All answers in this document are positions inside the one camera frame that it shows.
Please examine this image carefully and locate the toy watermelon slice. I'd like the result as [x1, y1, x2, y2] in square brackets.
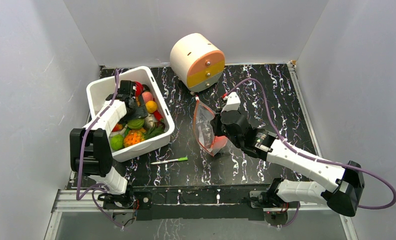
[211, 136, 228, 155]

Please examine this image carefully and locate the green toy cabbage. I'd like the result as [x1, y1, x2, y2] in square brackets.
[127, 118, 145, 130]

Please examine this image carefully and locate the toy orange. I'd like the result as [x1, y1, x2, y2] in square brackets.
[145, 100, 158, 114]

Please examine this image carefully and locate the clear zip top bag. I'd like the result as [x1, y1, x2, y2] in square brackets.
[192, 95, 216, 157]

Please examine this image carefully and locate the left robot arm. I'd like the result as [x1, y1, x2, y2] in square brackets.
[70, 80, 143, 208]

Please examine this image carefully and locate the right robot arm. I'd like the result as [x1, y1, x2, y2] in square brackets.
[210, 110, 365, 217]

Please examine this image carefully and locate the toy peach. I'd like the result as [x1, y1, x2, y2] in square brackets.
[141, 91, 154, 104]

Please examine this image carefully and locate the red toy apple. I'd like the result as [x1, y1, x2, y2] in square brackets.
[135, 81, 144, 97]

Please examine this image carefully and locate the red toy chili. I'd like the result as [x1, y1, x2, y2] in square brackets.
[153, 110, 164, 122]

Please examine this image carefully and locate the toy strawberry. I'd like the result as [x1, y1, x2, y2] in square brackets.
[112, 123, 124, 132]

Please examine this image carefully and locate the toy pineapple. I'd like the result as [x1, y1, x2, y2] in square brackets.
[123, 125, 165, 148]

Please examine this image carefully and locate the green toy lime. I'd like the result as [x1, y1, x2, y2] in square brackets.
[110, 134, 124, 152]

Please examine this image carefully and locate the white plastic bin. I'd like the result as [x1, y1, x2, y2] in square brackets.
[86, 66, 175, 163]

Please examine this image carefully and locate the round mini drawer cabinet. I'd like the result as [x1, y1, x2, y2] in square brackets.
[170, 33, 225, 94]

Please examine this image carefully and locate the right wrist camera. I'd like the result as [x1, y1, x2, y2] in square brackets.
[222, 91, 241, 112]

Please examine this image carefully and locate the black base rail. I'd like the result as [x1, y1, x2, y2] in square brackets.
[132, 184, 269, 221]

